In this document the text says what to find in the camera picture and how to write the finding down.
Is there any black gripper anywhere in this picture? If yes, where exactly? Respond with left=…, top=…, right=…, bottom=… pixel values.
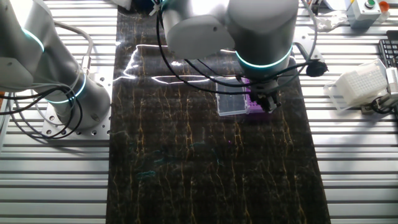
left=248, top=79, right=282, bottom=114

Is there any purple pipette tip holder box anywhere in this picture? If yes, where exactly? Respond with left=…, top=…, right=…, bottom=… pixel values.
left=215, top=76, right=274, bottom=118

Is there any white pipette tip box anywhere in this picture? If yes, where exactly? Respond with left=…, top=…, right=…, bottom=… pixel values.
left=323, top=58, right=389, bottom=111

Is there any white crumpled paper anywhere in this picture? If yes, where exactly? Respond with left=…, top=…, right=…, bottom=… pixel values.
left=317, top=14, right=349, bottom=32

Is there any dark marble pattern mat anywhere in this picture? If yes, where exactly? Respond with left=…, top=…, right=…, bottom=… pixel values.
left=105, top=0, right=332, bottom=224

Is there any grey green button box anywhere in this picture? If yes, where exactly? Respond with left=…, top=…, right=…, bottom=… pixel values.
left=346, top=0, right=382, bottom=31

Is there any black keyboard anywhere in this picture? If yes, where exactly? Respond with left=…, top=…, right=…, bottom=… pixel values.
left=378, top=30, right=398, bottom=68

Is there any orange capped white object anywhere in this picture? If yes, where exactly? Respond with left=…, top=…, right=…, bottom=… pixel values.
left=377, top=1, right=391, bottom=24

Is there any black coiled cable bundle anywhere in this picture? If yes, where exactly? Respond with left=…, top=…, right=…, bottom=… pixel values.
left=306, top=60, right=329, bottom=78

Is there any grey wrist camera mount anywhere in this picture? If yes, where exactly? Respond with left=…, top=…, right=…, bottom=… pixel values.
left=294, top=32, right=324, bottom=62

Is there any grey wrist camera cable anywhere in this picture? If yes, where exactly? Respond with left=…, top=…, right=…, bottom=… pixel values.
left=300, top=0, right=318, bottom=60

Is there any black cable loop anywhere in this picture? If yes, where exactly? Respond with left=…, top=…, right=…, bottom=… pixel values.
left=370, top=98, right=389, bottom=115

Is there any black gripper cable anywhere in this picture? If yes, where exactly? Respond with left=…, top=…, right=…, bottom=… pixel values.
left=155, top=6, right=315, bottom=96

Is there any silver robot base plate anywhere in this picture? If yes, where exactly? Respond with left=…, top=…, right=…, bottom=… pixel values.
left=42, top=67, right=113, bottom=138

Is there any grey hose cable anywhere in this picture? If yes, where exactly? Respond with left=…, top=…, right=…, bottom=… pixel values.
left=54, top=21, right=94, bottom=75

